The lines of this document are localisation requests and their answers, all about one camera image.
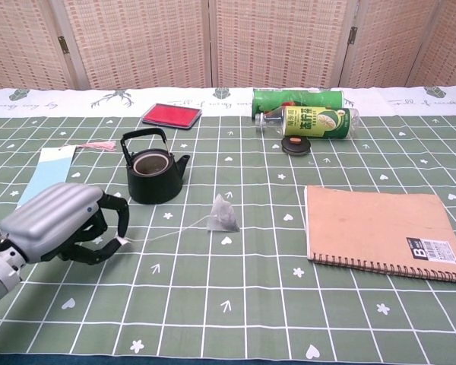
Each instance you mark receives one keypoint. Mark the black cast iron teapot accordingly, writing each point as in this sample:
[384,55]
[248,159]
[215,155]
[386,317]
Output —
[156,190]

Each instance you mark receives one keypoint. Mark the blue white bookmark pink tassel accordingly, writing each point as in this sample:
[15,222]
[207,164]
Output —
[51,167]

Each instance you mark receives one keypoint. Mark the green label tea bottle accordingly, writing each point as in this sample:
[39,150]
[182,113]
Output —
[315,122]

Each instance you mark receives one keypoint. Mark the green chips can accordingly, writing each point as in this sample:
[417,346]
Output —
[273,99]

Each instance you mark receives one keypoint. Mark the red ink pad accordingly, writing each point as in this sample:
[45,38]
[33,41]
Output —
[171,115]

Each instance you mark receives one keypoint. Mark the bamboo folding screen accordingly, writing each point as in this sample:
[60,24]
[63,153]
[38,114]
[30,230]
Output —
[137,42]

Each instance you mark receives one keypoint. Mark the green checked tablecloth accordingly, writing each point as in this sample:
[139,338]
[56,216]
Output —
[228,296]

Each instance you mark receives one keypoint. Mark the brown spiral notebook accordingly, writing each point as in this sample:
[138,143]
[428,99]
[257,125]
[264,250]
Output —
[372,224]

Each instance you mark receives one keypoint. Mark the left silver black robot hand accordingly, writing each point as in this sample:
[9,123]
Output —
[49,216]

